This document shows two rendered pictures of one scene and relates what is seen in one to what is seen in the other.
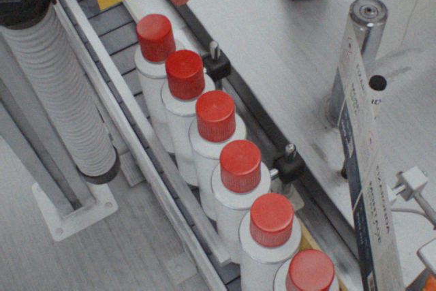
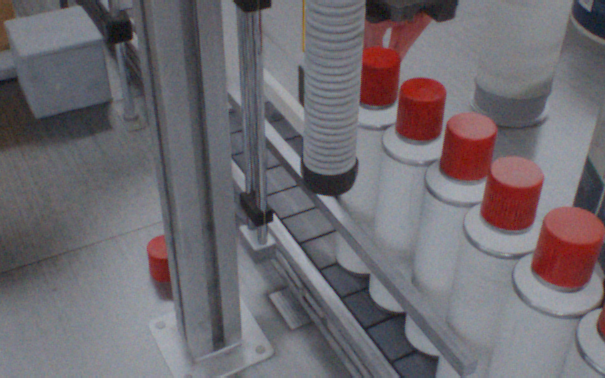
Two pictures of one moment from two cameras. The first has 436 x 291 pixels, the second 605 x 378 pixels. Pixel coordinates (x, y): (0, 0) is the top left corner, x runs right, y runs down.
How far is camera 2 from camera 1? 0.24 m
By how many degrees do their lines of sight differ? 21
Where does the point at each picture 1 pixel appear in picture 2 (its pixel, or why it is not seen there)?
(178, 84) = (417, 112)
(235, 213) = (499, 268)
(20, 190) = (130, 327)
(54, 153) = (221, 227)
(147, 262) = not seen: outside the picture
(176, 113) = (404, 160)
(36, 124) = (217, 165)
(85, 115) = (357, 49)
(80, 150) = (331, 115)
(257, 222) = (557, 233)
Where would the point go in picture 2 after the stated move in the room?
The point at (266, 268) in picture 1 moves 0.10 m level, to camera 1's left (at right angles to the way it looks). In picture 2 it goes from (555, 331) to (381, 335)
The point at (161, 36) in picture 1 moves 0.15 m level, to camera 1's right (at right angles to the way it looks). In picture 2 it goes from (391, 65) to (596, 62)
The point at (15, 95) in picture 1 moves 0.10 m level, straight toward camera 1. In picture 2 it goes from (209, 104) to (291, 182)
